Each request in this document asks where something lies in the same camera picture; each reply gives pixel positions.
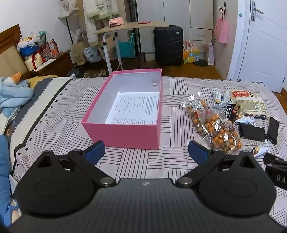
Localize brown paper bag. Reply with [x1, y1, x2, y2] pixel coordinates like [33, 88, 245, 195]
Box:
[104, 37, 118, 60]
[72, 41, 90, 65]

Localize goose plush toy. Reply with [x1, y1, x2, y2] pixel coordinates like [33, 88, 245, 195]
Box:
[4, 72, 28, 87]

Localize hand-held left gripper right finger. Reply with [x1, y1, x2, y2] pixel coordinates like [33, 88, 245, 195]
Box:
[176, 141, 258, 188]

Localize blue basin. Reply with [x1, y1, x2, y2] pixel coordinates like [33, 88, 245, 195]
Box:
[19, 44, 41, 57]

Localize light blue blanket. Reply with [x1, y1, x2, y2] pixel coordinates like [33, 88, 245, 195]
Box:
[0, 77, 34, 115]

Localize plain black snack packet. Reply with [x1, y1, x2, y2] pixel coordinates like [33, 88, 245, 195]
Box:
[238, 124, 267, 141]
[266, 116, 280, 145]

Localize white brown snack packet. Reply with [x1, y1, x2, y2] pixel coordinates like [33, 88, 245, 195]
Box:
[244, 141, 270, 157]

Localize wooden headboard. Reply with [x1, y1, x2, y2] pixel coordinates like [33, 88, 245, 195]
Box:
[0, 24, 29, 78]

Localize white tote bag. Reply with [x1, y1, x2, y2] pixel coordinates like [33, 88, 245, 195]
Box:
[58, 0, 80, 19]

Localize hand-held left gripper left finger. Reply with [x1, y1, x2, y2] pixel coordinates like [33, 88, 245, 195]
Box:
[36, 141, 117, 188]

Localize wooden side table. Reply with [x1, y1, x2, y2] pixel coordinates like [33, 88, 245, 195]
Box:
[94, 21, 169, 75]

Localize printed paper sheet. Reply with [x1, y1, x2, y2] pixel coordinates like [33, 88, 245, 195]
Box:
[105, 91, 161, 125]

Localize black printed snack packet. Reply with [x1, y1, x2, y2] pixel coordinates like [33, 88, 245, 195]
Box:
[223, 103, 238, 123]

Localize dark shoes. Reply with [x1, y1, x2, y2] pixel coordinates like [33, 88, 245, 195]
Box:
[67, 67, 84, 78]

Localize white door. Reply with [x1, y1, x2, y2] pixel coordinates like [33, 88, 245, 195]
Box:
[233, 0, 287, 93]

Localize teal bag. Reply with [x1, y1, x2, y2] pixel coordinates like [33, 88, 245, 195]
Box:
[117, 33, 135, 58]

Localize white blue snack packet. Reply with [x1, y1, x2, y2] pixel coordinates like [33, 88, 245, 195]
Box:
[234, 115, 256, 126]

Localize white printed bag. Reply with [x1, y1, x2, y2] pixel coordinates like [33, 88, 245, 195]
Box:
[83, 46, 102, 63]

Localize metal door handle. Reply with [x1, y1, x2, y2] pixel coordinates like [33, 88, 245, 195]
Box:
[251, 1, 264, 22]

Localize pink hanging bag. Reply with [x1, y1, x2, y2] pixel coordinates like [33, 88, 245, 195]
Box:
[213, 18, 229, 43]

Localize red patterned box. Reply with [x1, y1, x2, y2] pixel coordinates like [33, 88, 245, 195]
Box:
[39, 41, 53, 62]

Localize clear bag of coated peanuts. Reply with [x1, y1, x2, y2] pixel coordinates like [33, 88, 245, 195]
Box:
[181, 92, 244, 155]

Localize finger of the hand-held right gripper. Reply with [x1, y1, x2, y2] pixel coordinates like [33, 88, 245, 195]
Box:
[263, 152, 285, 167]

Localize beige grain bag red label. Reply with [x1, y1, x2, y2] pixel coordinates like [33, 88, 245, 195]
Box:
[229, 90, 269, 119]

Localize grey wardrobe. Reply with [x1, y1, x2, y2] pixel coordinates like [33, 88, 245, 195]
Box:
[137, 0, 214, 61]

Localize blue cloth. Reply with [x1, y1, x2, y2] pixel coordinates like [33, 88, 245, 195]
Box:
[0, 134, 14, 227]

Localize white bag red ribbon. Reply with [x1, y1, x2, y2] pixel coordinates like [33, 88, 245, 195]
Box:
[24, 53, 46, 72]

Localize pink tissue box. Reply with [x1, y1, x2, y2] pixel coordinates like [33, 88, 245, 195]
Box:
[109, 17, 124, 27]

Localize yellow pillow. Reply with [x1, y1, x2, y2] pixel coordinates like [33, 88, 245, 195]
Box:
[28, 75, 59, 89]

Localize pink cardboard box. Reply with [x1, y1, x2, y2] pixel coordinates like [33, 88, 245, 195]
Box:
[81, 68, 163, 150]

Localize orange bottle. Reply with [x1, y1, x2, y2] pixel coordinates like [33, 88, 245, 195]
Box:
[50, 40, 60, 55]

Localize wooden nightstand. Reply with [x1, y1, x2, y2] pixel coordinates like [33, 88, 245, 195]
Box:
[29, 50, 73, 78]

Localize white fuzzy cardigan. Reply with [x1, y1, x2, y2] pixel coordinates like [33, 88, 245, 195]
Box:
[83, 0, 119, 45]

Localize colourful gift bag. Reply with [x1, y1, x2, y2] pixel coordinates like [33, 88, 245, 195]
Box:
[183, 41, 200, 64]

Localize black suitcase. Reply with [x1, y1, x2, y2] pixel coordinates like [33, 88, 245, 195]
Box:
[153, 25, 184, 66]

